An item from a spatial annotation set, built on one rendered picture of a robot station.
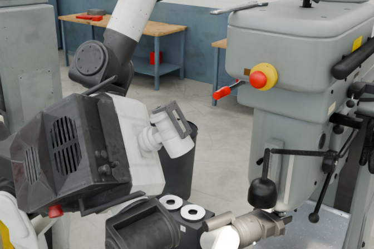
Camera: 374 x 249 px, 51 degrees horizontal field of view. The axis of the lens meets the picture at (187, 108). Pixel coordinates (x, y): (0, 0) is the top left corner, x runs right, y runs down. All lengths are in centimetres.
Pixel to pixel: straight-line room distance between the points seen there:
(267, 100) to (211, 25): 518
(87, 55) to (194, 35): 543
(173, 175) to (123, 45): 232
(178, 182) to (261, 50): 249
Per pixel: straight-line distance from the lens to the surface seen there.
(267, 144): 107
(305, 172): 113
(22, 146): 101
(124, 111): 96
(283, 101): 102
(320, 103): 98
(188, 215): 146
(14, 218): 119
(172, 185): 331
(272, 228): 126
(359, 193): 165
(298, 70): 88
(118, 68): 102
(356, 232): 175
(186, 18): 642
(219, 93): 93
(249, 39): 91
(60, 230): 132
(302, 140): 108
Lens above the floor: 202
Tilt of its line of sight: 22 degrees down
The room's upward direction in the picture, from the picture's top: 1 degrees clockwise
